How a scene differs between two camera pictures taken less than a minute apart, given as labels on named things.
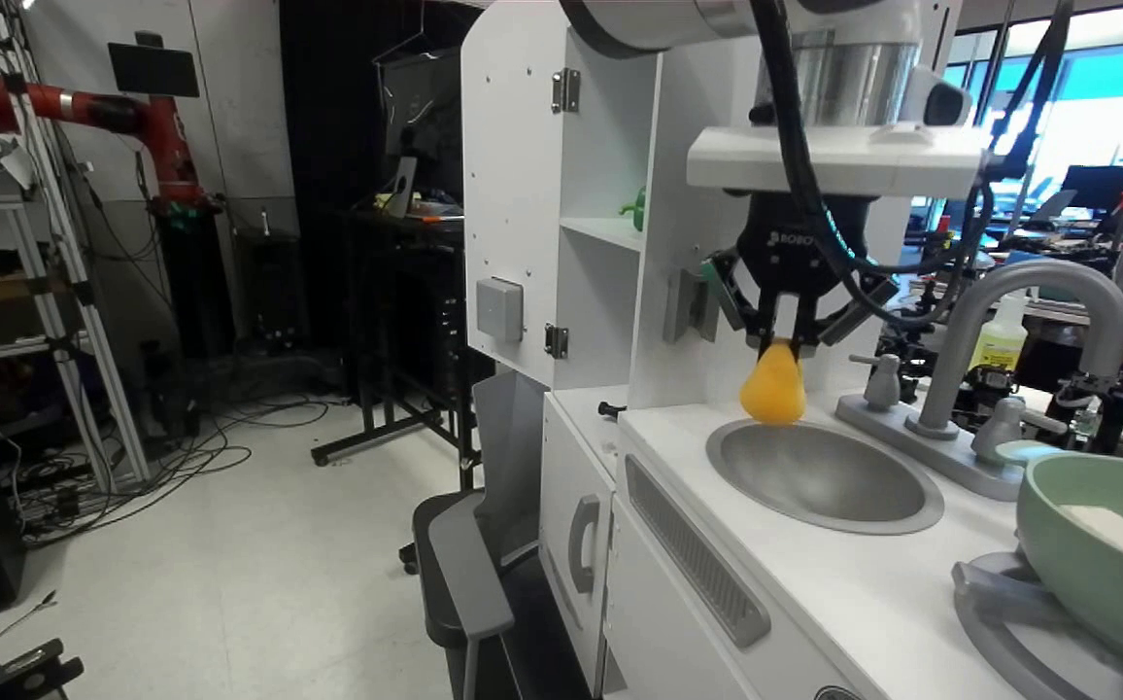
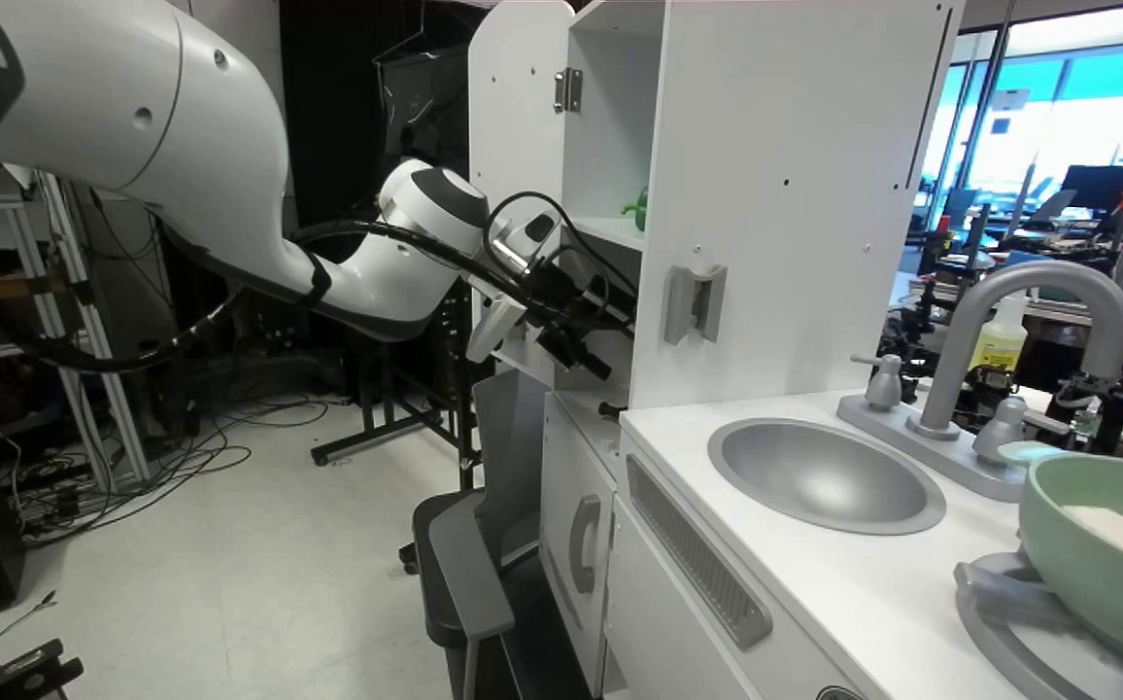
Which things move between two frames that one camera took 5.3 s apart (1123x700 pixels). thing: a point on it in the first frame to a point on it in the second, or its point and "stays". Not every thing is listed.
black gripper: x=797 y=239 to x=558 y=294
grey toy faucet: x=990 y=443 stays
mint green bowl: x=1101 y=538 stays
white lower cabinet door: x=575 y=538 stays
